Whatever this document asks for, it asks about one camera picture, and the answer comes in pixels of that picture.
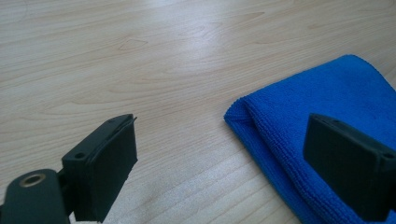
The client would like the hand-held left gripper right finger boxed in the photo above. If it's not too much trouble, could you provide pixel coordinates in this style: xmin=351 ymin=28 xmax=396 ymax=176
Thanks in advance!
xmin=303 ymin=113 xmax=396 ymax=223

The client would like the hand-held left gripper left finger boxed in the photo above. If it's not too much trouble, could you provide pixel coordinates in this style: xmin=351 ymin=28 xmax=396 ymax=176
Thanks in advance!
xmin=61 ymin=113 xmax=139 ymax=224

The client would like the blue towel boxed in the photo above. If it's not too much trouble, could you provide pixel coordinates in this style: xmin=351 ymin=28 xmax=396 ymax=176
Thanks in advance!
xmin=223 ymin=54 xmax=396 ymax=224

